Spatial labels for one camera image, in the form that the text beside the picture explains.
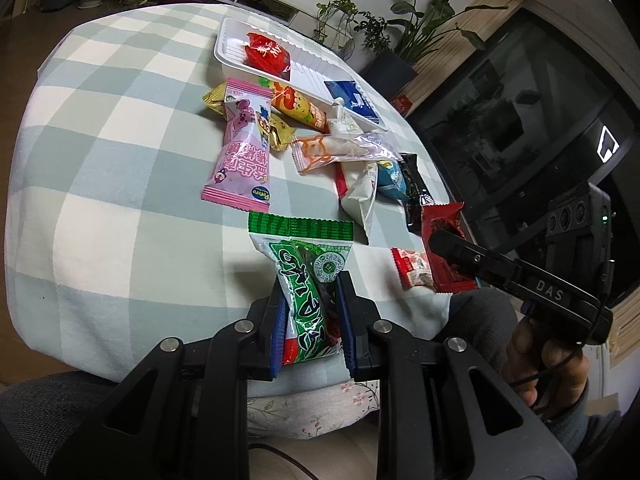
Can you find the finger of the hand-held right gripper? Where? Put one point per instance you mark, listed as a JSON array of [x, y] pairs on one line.
[[475, 260]]

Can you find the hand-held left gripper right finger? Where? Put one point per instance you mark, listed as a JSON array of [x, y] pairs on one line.
[[347, 327]]

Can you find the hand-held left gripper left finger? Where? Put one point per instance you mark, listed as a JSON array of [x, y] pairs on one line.
[[277, 332]]

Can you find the dark red snack packet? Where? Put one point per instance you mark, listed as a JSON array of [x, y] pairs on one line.
[[445, 272]]

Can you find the green snack packet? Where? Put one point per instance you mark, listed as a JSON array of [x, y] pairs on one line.
[[300, 280]]

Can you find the small red and white packet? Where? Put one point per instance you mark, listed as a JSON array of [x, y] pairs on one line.
[[415, 267]]

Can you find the black snack packet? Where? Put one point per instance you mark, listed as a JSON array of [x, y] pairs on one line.
[[414, 185]]

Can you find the white snack packet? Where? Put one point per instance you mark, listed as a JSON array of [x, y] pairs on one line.
[[360, 195]]

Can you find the pink cartoon snack packet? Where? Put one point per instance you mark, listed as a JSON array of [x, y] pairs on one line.
[[240, 160]]

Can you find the clear packet with orange print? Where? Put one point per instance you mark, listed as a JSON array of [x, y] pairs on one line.
[[320, 152]]

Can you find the orange lollipop packet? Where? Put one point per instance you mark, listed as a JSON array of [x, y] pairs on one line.
[[295, 105]]

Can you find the white plastic tray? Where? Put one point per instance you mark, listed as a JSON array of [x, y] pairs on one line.
[[305, 62]]

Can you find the person's right forearm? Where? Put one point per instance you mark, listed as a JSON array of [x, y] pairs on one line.
[[595, 430]]

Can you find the person's right hand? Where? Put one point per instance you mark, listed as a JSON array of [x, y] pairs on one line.
[[560, 367]]

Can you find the person's grey trouser leg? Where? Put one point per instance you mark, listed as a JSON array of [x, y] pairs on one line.
[[55, 415], [480, 320]]

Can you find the floral cloth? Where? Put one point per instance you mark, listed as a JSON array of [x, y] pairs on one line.
[[310, 410]]

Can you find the blue panda snack packet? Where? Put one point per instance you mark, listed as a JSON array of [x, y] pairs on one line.
[[390, 180]]

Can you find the black glass cabinet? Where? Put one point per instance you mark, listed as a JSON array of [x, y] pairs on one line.
[[525, 125]]

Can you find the small red box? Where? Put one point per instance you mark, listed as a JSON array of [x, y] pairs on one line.
[[401, 105]]

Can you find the small clear white packet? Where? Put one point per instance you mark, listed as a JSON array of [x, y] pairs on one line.
[[342, 120]]

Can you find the blue and white packet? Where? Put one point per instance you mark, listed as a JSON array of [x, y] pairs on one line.
[[350, 97]]

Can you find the black plant pot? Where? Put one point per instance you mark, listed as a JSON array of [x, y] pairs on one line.
[[387, 72]]

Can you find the checked tablecloth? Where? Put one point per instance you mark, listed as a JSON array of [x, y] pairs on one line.
[[125, 185]]

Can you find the gold snack packet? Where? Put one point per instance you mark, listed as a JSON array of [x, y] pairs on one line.
[[215, 101]]

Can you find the large leafy potted plant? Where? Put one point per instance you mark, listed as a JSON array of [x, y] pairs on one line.
[[430, 15]]

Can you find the small bushy green plant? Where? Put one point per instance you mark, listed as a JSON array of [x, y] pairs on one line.
[[374, 30]]

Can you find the bright red snack packet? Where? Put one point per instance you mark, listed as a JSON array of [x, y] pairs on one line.
[[265, 55]]

